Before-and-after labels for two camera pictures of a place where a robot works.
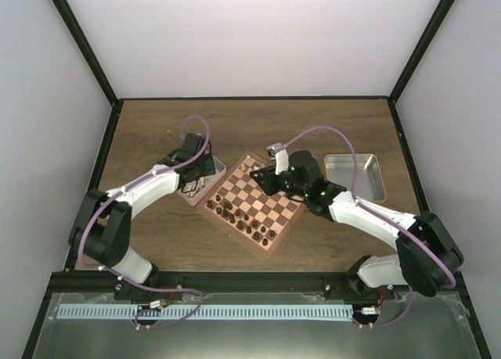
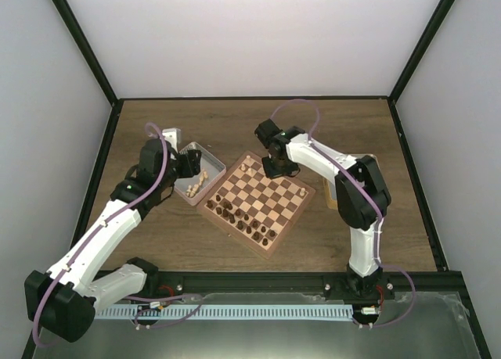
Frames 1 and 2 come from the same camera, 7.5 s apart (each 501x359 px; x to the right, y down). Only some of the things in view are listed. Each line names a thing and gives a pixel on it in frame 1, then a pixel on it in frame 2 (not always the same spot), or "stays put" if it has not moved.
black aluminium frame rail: [239, 284] stays put
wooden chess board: [244, 208] stays put
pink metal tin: [207, 184] stays put
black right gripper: [268, 186] -> [271, 174]
